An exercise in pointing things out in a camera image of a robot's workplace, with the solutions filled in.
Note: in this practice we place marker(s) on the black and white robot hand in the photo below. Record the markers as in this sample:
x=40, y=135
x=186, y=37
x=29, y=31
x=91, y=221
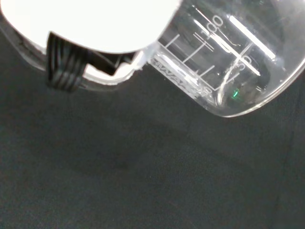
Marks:
x=83, y=21

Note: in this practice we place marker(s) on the black bench cloth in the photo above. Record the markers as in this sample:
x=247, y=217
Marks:
x=119, y=155

